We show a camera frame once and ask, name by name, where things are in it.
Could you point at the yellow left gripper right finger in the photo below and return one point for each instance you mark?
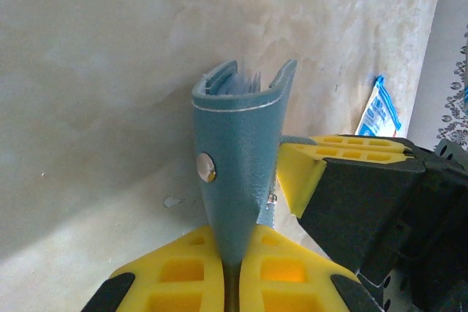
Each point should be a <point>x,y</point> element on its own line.
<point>285,275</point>

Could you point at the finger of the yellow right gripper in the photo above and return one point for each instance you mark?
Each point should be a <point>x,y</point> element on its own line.
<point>362,141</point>
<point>351,209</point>

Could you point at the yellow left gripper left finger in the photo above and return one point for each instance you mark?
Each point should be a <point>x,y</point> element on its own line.
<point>175,279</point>

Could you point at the blue leather card holder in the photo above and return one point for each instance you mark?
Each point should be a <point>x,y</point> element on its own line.
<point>237,144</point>

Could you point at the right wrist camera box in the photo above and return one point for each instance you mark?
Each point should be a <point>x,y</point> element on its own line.
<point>453,155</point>

